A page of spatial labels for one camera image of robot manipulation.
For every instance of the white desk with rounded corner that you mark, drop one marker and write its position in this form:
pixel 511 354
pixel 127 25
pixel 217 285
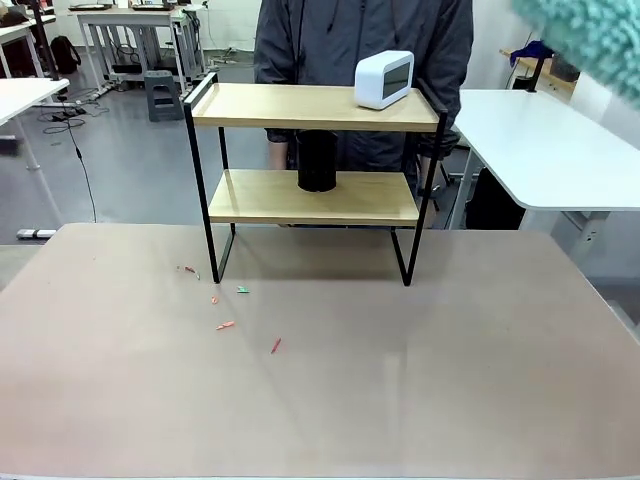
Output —
pixel 540 145

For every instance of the black backpack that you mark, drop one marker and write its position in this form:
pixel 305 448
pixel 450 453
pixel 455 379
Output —
pixel 65 54

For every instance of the thin red paper scrap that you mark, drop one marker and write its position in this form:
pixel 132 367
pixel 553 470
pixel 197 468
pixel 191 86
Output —
pixel 276 345

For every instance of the white desk with slanted leg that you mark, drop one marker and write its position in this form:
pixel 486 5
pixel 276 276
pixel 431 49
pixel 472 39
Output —
pixel 25 95

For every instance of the black clamp pole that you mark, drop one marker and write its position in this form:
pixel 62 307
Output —
pixel 45 45

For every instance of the white digital clock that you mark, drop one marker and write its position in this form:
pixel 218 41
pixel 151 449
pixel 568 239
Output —
pixel 372 85

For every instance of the person in dark grey jacket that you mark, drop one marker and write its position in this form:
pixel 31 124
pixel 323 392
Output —
pixel 350 30

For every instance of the long orange paper scrap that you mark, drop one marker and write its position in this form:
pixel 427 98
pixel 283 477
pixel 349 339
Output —
pixel 226 326

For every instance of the wooden table with blue cloth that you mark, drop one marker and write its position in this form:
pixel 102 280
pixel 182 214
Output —
pixel 540 52

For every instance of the teal chenille duster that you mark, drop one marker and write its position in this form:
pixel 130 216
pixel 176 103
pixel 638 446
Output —
pixel 595 35

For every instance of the short black clamp post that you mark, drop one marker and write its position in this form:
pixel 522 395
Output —
pixel 536 75

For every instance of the person right hand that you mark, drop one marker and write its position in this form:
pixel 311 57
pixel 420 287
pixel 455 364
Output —
pixel 278 156

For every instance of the black cylindrical cup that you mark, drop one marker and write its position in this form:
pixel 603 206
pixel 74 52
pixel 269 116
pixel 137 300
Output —
pixel 316 162

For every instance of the wooden shelf with black frame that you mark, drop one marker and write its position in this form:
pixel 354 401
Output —
pixel 300 107

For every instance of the white power strip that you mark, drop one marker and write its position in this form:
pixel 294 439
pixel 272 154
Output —
pixel 36 233

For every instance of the white workbench with grey frame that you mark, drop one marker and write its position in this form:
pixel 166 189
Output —
pixel 140 15

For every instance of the grey step stool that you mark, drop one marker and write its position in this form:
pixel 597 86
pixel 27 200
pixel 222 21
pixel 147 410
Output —
pixel 162 95

